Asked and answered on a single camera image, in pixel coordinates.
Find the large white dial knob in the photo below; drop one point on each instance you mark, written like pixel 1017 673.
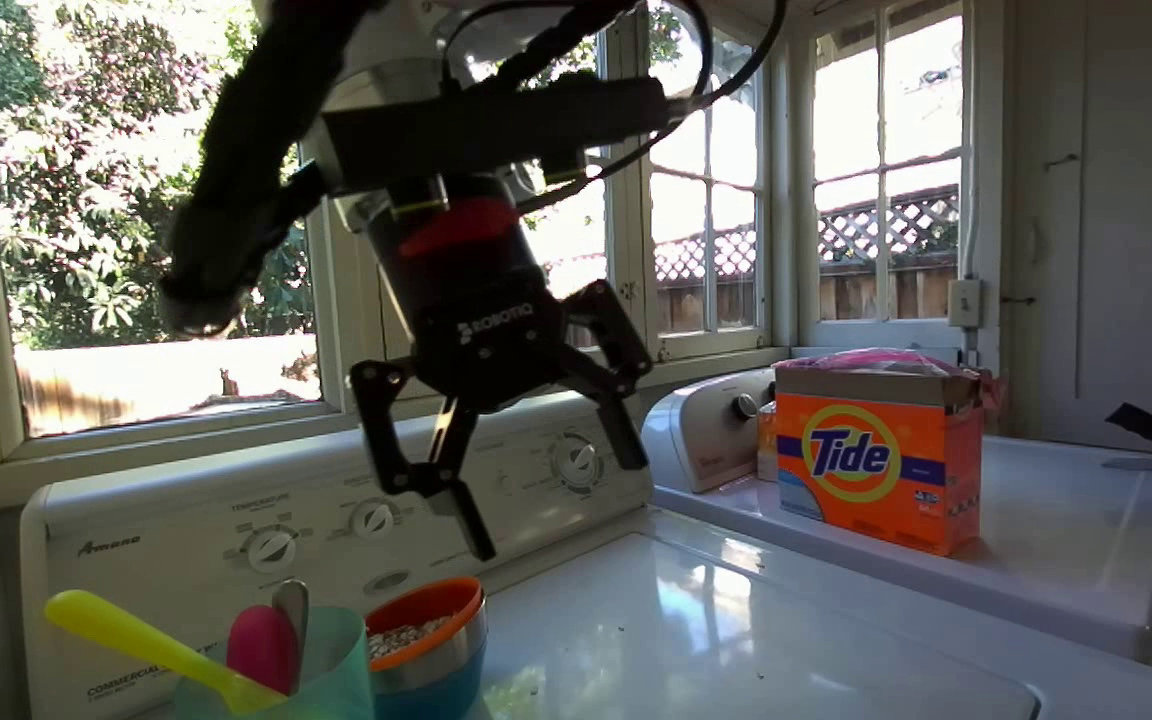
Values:
pixel 576 460

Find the white machine with rounded panel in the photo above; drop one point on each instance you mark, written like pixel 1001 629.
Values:
pixel 1070 532

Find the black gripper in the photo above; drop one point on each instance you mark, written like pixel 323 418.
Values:
pixel 470 320

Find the white wall outlet box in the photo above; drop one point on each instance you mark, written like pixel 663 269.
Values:
pixel 964 305

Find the white machine with angular panel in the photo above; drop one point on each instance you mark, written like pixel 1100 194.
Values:
pixel 737 627

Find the pink plastic bag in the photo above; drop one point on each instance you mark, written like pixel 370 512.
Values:
pixel 879 361

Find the orange and blue bowl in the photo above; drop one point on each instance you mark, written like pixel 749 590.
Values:
pixel 431 684

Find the white framed single pane window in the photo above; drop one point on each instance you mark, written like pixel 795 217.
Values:
pixel 71 267

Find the small white dial knob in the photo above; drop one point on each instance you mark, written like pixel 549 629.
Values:
pixel 375 522
pixel 268 551

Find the white panel door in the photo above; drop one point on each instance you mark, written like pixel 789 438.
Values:
pixel 1139 240

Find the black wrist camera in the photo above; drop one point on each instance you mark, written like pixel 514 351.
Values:
pixel 496 125

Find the orange Tide detergent box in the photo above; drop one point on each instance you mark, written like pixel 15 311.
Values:
pixel 871 460

